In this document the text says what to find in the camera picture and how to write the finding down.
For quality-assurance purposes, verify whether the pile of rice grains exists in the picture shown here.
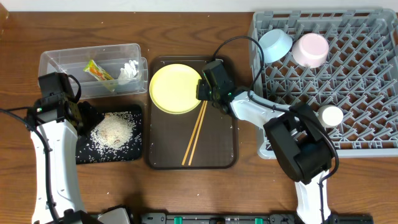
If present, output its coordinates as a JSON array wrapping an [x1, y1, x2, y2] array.
[[77, 111, 144, 162]]

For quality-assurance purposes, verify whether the yellow plate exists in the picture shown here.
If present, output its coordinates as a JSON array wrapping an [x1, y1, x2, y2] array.
[[149, 63, 201, 114]]

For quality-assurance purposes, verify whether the green orange snack wrapper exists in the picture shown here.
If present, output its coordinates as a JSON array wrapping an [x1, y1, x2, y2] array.
[[83, 60, 116, 92]]

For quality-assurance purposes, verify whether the white tissue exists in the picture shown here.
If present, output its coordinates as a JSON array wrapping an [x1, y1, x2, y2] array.
[[118, 60, 139, 85]]

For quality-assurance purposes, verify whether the light blue bowl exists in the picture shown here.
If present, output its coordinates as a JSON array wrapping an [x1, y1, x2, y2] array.
[[259, 29, 293, 63]]

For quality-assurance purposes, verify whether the pink white bowl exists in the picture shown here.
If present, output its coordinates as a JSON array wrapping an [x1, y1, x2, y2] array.
[[292, 33, 329, 68]]

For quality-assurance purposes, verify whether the small green white cup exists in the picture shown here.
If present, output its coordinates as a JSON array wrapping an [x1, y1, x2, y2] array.
[[317, 105, 344, 128]]

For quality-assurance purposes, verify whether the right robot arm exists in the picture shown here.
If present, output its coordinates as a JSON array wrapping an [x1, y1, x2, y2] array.
[[197, 60, 338, 223]]

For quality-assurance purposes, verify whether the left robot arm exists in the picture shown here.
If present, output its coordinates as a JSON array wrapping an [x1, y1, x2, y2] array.
[[26, 72, 133, 223]]

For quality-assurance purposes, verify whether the black waste tray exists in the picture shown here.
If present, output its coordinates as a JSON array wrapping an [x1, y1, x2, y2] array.
[[75, 103, 144, 165]]

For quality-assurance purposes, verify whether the grey dishwasher rack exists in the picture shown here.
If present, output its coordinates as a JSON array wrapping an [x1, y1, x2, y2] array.
[[248, 9, 397, 158]]

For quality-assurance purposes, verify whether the clear plastic bin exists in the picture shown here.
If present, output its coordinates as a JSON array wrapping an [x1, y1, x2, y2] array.
[[39, 43, 148, 99]]

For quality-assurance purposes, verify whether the dark brown serving tray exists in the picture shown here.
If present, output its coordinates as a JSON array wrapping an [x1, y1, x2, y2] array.
[[145, 56, 238, 170]]

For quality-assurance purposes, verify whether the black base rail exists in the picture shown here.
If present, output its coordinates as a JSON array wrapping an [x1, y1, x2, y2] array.
[[132, 213, 374, 224]]

